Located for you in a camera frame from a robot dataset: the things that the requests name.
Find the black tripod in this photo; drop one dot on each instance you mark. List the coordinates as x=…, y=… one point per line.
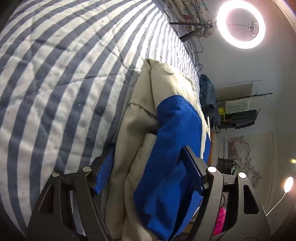
x=192, y=33

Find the black device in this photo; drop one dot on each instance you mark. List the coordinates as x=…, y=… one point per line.
x=225, y=165

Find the phone holder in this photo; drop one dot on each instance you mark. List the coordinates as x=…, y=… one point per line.
x=254, y=27

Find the dark hanging clothes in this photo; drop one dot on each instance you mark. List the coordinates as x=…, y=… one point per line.
x=242, y=119

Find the wall poster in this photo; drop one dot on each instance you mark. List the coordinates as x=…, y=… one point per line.
x=245, y=157

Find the blue white striped quilt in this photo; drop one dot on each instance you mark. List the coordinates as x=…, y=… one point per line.
x=69, y=81

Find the rolled floral quilt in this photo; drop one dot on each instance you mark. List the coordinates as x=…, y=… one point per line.
x=185, y=11

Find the dark blue clothes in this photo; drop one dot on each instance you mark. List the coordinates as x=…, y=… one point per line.
x=208, y=99

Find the beige and blue jacket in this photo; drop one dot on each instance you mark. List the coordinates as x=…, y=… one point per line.
x=175, y=129

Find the gooseneck lamp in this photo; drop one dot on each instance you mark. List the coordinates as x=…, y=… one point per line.
x=288, y=184

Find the white hanging towel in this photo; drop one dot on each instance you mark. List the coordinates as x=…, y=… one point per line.
x=240, y=105

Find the yellow box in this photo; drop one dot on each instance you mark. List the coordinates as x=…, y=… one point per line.
x=222, y=112

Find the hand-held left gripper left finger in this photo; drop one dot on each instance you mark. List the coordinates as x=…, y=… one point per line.
x=105, y=173

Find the black clothes rack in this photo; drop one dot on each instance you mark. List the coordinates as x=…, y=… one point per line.
x=242, y=95

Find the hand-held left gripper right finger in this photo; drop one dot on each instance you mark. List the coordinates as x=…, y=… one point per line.
x=193, y=171

